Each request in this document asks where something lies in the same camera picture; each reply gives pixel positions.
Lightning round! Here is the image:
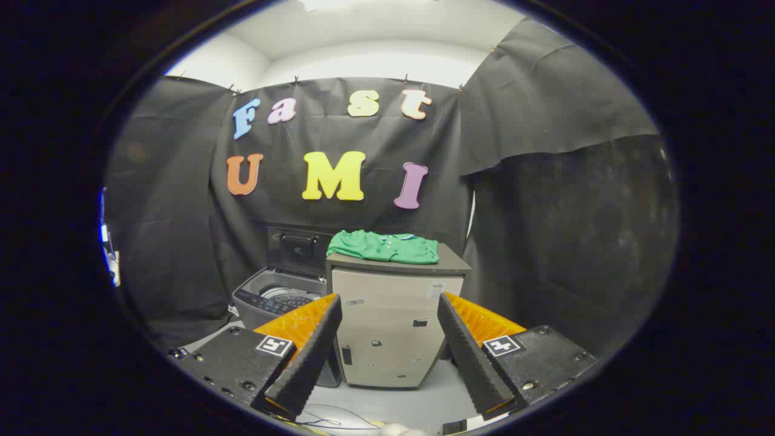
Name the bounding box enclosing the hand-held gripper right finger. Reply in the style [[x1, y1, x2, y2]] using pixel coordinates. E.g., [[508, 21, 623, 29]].
[[437, 292, 599, 421]]

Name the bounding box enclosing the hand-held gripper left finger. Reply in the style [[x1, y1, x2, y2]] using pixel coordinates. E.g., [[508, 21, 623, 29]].
[[176, 293, 344, 422]]

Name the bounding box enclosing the grey washing machine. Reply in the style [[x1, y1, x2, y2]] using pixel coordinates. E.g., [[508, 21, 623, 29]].
[[231, 266, 343, 388]]

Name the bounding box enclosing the green polo shirt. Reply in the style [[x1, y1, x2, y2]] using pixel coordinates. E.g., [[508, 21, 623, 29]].
[[327, 230, 440, 265]]

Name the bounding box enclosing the beige cabinet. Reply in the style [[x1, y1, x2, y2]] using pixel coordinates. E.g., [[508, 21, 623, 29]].
[[325, 242, 473, 389]]

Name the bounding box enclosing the black backdrop cloth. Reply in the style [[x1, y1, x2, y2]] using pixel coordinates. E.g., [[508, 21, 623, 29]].
[[104, 17, 679, 358]]

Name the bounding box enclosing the white and blue object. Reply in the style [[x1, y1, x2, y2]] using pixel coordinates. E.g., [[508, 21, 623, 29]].
[[99, 188, 122, 286]]

